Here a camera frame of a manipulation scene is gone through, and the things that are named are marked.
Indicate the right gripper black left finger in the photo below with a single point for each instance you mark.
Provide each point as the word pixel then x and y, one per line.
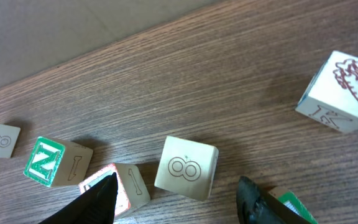
pixel 95 206

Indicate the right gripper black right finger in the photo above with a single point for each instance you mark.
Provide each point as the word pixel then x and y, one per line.
pixel 257 206

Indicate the blue side wooden block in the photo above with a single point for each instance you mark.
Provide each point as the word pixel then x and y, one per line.
pixel 187 168

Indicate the green letter J block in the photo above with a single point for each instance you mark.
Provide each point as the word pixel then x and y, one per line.
pixel 291 201

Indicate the green letter Z block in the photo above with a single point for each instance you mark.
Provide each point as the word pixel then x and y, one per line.
pixel 56 162

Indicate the red picture wooden block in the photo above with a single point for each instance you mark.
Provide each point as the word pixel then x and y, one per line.
pixel 331 97

